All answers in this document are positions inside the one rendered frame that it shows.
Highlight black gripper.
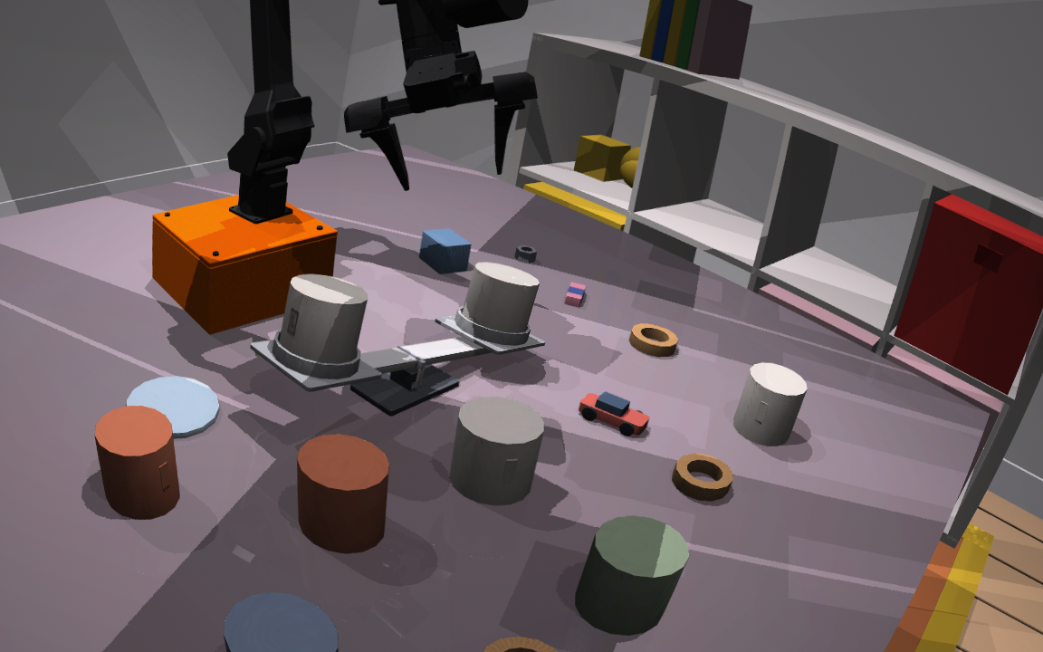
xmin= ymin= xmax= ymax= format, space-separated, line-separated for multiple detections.
xmin=344 ymin=31 xmax=538 ymax=191

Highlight grey balance beam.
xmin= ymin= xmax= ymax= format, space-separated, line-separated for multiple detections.
xmin=250 ymin=305 xmax=545 ymax=417

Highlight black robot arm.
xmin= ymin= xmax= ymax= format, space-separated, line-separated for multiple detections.
xmin=227 ymin=0 xmax=529 ymax=225

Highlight black hex nut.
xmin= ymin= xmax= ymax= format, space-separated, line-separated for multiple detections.
xmin=515 ymin=245 xmax=537 ymax=263

